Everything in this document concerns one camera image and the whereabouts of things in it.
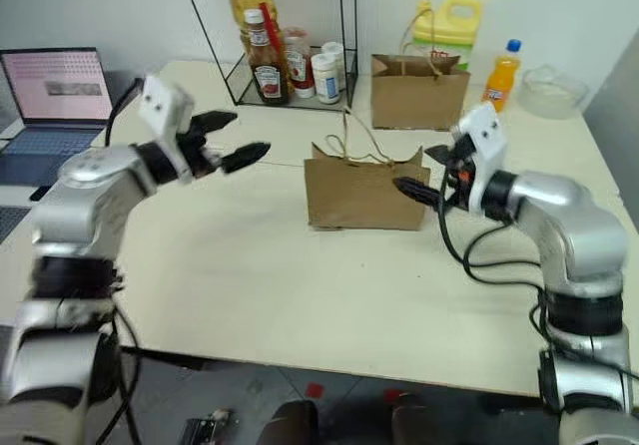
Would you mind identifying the clear plastic bowl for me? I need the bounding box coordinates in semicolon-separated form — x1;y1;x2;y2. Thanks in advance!
520;63;591;120

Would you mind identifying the dark rounded shape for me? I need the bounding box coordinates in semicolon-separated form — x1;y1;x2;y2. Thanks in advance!
268;399;321;445
390;393;436;445

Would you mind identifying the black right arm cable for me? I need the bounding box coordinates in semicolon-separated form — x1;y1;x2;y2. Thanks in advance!
435;173;555;351

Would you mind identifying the black wire frame rack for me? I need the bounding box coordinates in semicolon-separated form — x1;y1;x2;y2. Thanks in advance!
176;0;360;113

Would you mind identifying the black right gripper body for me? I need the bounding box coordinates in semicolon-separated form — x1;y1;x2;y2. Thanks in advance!
440;128;475;213

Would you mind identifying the open laptop with pink screen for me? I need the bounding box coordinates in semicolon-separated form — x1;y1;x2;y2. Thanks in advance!
0;47;115;188

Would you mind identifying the small red ketchup bottle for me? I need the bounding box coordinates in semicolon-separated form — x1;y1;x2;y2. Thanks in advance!
281;27;317;100

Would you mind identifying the large brown paper bag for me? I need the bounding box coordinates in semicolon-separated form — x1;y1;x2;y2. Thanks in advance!
369;7;472;133

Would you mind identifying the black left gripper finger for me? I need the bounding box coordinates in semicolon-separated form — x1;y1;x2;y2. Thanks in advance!
189;111;240;138
221;141;273;175

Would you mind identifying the yellow plastic jug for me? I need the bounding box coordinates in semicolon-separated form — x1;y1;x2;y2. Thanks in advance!
410;0;485;73

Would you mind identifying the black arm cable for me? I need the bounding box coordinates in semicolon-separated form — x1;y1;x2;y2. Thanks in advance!
97;78;145;445
435;173;555;351

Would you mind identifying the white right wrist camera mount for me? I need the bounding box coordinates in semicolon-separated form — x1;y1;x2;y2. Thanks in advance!
455;102;508;217

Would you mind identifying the grey cabinet side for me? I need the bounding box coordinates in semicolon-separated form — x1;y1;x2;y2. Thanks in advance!
582;29;639;208

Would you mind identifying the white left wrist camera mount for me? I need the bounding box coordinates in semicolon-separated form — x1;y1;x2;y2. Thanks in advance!
138;74;197;187

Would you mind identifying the grey laptop keyboard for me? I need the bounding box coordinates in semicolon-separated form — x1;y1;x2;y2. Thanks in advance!
0;204;32;244

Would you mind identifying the orange soda bottle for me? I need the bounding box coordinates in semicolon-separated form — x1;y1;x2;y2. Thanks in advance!
485;39;523;114

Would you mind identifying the white jar with blue label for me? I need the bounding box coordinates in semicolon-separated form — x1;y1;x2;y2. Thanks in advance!
310;52;342;106

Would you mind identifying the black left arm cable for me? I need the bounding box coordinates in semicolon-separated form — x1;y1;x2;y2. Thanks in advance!
97;78;145;445

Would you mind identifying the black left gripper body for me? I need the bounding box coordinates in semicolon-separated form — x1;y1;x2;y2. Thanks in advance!
177;132;225;179

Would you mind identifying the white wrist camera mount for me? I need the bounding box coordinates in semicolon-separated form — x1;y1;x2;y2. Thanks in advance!
138;74;197;187
455;102;508;217

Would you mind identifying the large Heinz ketchup bottle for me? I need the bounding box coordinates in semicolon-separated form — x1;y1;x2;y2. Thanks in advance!
241;8;292;107

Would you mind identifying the small metallic device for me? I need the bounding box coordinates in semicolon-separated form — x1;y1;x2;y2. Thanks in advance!
182;406;237;445

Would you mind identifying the small brown paper bag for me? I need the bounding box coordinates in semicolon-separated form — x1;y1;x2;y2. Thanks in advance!
303;113;432;232

